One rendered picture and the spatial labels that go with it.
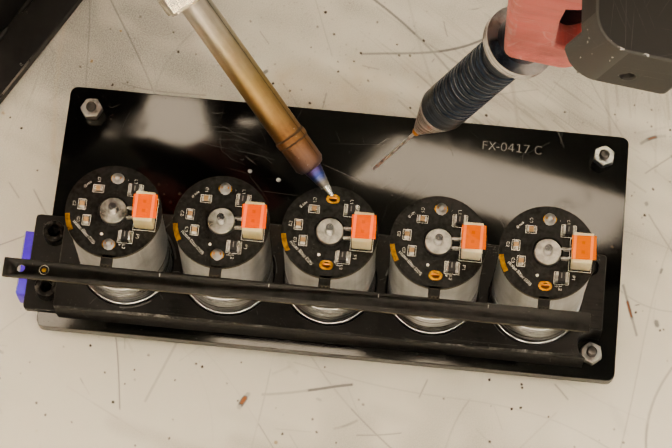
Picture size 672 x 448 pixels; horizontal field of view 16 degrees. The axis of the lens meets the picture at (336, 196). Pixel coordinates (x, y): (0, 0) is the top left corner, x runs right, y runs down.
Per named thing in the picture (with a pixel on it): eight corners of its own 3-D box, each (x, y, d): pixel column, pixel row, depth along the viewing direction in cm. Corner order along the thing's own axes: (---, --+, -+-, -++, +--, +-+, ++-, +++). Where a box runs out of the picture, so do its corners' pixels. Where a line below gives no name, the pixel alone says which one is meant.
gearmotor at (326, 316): (290, 244, 65) (287, 181, 60) (378, 252, 65) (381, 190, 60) (281, 328, 64) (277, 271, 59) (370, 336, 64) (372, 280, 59)
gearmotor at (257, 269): (191, 234, 65) (179, 171, 60) (278, 243, 65) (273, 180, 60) (180, 318, 64) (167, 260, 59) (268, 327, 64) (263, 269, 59)
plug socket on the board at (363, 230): (344, 218, 60) (344, 209, 59) (377, 221, 60) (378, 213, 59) (341, 247, 59) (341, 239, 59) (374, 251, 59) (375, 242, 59)
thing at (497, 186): (40, 336, 65) (35, 325, 64) (75, 100, 67) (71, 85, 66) (609, 391, 64) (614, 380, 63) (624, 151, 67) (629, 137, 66)
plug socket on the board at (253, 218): (236, 208, 60) (235, 199, 59) (269, 211, 60) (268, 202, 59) (232, 237, 59) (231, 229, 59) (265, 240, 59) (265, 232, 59)
